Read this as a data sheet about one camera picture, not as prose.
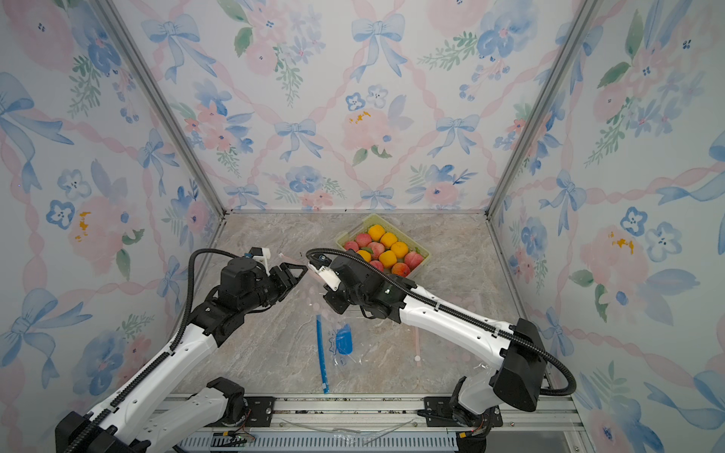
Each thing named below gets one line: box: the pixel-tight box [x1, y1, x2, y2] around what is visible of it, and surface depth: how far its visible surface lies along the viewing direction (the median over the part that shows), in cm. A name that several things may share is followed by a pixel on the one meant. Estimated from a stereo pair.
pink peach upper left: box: [355, 233, 372, 248], surface depth 108 cm
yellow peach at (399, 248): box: [390, 241, 409, 259], surface depth 105 cm
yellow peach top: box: [368, 224, 387, 242], surface depth 109 cm
